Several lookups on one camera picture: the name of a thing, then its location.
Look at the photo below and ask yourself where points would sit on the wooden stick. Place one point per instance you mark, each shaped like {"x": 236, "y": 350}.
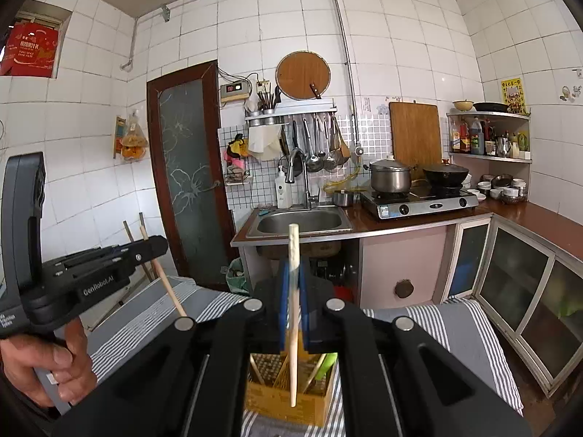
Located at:
{"x": 129, "y": 232}
{"x": 150, "y": 273}

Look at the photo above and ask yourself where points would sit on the white hanging cloth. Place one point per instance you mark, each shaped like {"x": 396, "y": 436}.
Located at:
{"x": 264, "y": 143}

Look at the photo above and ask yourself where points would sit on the steel wall rack shelf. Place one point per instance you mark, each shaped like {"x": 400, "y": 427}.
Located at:
{"x": 291, "y": 116}

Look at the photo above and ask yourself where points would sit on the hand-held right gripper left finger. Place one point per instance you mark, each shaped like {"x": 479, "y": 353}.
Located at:
{"x": 283, "y": 309}

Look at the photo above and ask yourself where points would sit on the white soap pump bottle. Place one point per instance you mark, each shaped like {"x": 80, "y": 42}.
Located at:
{"x": 283, "y": 191}

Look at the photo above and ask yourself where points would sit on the cup of dark chopsticks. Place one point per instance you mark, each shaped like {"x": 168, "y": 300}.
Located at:
{"x": 268, "y": 102}

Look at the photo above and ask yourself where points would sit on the wall sticker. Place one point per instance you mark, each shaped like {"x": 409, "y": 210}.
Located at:
{"x": 567, "y": 93}

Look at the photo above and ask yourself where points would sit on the black pan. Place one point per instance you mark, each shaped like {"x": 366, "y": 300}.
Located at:
{"x": 491, "y": 107}

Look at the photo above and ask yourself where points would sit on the black wok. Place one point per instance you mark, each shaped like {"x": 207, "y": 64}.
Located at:
{"x": 446, "y": 175}

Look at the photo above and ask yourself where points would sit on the row of hanging kitchen utensils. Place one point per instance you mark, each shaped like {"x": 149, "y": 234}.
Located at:
{"x": 314, "y": 145}

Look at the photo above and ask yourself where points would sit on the group of small bowls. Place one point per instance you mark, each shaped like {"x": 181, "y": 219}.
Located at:
{"x": 501, "y": 189}

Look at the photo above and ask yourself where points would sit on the person's left hand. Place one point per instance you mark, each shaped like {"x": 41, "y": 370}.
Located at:
{"x": 41, "y": 368}

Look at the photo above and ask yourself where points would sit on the corner wall shelf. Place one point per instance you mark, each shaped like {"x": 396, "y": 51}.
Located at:
{"x": 492, "y": 116}

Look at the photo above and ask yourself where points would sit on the brown frosted glass door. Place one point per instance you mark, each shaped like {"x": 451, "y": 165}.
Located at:
{"x": 186, "y": 145}

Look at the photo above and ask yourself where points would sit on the rectangular wooden cutting board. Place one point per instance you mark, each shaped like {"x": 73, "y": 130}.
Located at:
{"x": 415, "y": 134}

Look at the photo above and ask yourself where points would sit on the hanging plastic bag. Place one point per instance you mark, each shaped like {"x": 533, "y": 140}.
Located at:
{"x": 134, "y": 141}

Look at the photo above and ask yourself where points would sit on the small steel pot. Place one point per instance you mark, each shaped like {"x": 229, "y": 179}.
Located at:
{"x": 344, "y": 198}

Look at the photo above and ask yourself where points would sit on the wall controller box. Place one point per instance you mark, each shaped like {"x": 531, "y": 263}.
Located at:
{"x": 234, "y": 92}

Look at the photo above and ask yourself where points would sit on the steel faucet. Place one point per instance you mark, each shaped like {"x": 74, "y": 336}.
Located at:
{"x": 306, "y": 177}

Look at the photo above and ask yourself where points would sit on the round wooden board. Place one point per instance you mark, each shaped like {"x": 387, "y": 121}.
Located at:
{"x": 300, "y": 73}

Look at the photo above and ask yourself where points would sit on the steel wall pipe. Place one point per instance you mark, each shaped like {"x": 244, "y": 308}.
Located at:
{"x": 348, "y": 63}

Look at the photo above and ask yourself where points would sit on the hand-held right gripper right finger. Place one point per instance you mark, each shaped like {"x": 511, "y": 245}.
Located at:
{"x": 304, "y": 314}

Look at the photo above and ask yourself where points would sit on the green bag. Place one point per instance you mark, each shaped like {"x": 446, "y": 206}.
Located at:
{"x": 237, "y": 275}

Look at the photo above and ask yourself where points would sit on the beige bowl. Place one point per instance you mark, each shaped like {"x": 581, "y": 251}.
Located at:
{"x": 462, "y": 106}

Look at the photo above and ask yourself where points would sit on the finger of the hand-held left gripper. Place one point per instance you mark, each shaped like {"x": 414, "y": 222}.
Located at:
{"x": 145, "y": 250}

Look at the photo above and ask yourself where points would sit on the steel sink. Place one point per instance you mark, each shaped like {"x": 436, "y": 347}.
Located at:
{"x": 300, "y": 223}

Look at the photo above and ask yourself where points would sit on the yellow perforated utensil holder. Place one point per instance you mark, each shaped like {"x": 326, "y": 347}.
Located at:
{"x": 273, "y": 405}

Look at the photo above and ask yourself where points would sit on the red cardboard box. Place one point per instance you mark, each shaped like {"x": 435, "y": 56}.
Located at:
{"x": 29, "y": 50}

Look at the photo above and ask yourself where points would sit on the steel gas stove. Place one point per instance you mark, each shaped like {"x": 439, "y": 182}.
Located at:
{"x": 419, "y": 205}

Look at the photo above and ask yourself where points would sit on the grey striped tablecloth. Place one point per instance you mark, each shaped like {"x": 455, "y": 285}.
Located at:
{"x": 455, "y": 327}

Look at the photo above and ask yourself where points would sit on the yellow wall poster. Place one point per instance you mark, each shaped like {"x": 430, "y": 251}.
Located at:
{"x": 513, "y": 95}

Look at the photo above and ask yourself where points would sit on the kitchen counter cabinet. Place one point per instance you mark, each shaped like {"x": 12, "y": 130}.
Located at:
{"x": 410, "y": 259}

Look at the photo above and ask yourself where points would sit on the steel pot with lid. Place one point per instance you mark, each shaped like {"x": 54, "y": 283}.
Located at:
{"x": 391, "y": 177}

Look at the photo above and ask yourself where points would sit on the row of condiment bottles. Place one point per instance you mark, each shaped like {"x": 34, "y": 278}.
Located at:
{"x": 476, "y": 139}

